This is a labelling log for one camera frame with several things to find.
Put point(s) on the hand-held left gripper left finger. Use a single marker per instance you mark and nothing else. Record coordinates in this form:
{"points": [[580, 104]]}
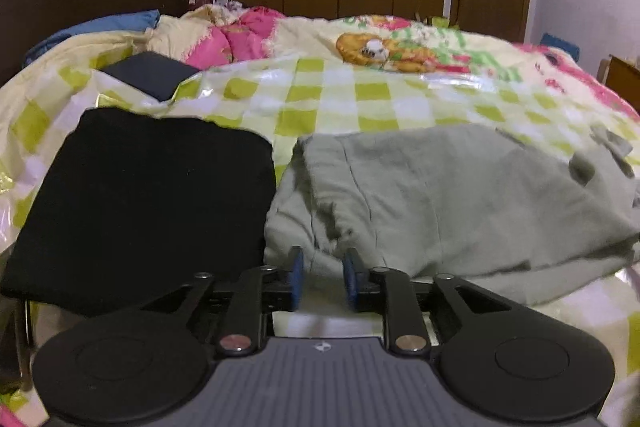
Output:
{"points": [[297, 280]]}

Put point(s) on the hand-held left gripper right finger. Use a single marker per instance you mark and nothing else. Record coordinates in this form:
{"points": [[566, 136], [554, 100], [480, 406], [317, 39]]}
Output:
{"points": [[350, 283]]}

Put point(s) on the grey pants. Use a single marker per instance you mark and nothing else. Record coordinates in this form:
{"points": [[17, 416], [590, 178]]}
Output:
{"points": [[450, 207]]}

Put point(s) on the black folded pants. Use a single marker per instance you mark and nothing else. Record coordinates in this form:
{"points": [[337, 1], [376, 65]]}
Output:
{"points": [[140, 207]]}

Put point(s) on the green checkered plastic sheet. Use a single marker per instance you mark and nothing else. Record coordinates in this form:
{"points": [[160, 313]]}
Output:
{"points": [[350, 92]]}

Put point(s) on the cartoon printed quilt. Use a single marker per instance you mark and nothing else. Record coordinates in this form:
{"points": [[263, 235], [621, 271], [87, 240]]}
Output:
{"points": [[400, 47]]}

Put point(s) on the dark blue folded cloth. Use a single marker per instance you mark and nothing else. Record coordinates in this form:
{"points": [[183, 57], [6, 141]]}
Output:
{"points": [[150, 74]]}

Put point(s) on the blue foam mat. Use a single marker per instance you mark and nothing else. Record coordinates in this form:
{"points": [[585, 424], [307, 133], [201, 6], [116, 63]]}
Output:
{"points": [[560, 46]]}

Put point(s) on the blue pillow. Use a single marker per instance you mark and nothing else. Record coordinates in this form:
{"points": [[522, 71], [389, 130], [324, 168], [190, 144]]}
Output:
{"points": [[100, 27]]}

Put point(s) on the wooden cabinet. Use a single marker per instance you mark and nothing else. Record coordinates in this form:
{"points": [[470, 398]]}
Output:
{"points": [[622, 77]]}

